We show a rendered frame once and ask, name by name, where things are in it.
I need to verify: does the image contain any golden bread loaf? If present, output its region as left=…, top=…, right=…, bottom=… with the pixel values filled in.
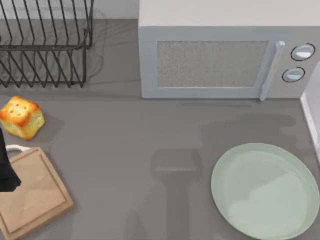
left=0, top=95, right=46, bottom=141

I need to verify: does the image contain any microwave oven door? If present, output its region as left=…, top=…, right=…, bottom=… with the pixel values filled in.
left=138, top=26, right=291, bottom=100

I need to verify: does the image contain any wooden cutting board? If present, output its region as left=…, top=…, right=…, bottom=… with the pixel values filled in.
left=0, top=144, right=75, bottom=240

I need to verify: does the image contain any small microwave knob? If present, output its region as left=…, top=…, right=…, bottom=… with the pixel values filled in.
left=281, top=66, right=306, bottom=83

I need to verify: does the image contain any microwave door handle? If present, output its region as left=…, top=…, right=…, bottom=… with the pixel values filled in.
left=259, top=40, right=286, bottom=102

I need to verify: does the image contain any pale green plate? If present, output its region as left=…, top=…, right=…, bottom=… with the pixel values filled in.
left=210, top=142, right=320, bottom=240

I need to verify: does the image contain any large microwave knob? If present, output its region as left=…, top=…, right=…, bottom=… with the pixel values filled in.
left=290, top=42, right=316, bottom=62

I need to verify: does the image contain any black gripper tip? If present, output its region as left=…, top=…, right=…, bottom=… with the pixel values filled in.
left=0, top=127, right=22, bottom=193

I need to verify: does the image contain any pale microwave oven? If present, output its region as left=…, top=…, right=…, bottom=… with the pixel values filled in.
left=138, top=0, right=320, bottom=102

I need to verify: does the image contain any black wire dish rack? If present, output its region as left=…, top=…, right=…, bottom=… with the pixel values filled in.
left=0, top=0, right=95, bottom=89

